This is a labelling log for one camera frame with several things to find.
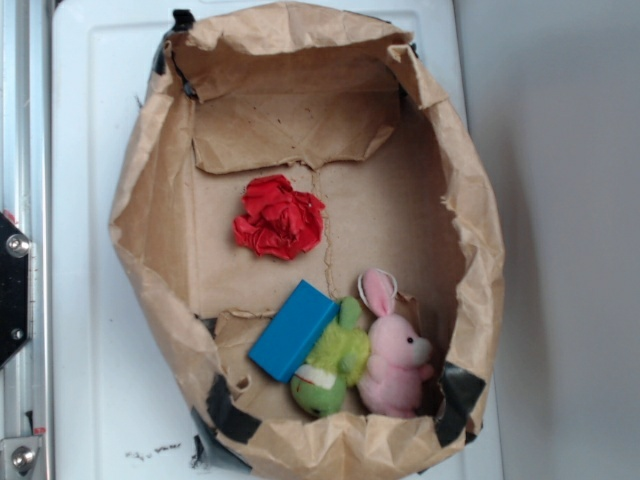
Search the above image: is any green plush animal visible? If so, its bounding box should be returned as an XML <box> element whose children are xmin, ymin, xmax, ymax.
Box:
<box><xmin>290</xmin><ymin>297</ymin><xmax>371</xmax><ymax>417</ymax></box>

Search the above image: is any brown paper-lined cardboard box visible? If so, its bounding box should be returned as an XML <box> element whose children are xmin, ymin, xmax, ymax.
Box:
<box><xmin>109</xmin><ymin>3</ymin><xmax>505</xmax><ymax>479</ymax></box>

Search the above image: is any blue rectangular block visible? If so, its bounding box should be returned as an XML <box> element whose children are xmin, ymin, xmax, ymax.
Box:
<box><xmin>249</xmin><ymin>280</ymin><xmax>340</xmax><ymax>383</ymax></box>

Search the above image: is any pink plush bunny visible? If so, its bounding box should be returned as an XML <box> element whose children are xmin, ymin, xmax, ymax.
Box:
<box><xmin>358</xmin><ymin>268</ymin><xmax>434</xmax><ymax>418</ymax></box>

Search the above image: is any black mounting bracket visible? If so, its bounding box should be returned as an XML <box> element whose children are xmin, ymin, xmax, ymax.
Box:
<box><xmin>0</xmin><ymin>212</ymin><xmax>33</xmax><ymax>368</ymax></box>

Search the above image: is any aluminium frame rail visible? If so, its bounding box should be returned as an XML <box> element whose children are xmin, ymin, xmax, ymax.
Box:
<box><xmin>1</xmin><ymin>1</ymin><xmax>56</xmax><ymax>479</ymax></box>

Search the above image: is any silver corner bracket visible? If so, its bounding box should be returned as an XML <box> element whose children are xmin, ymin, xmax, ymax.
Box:
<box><xmin>1</xmin><ymin>436</ymin><xmax>46</xmax><ymax>480</ymax></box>

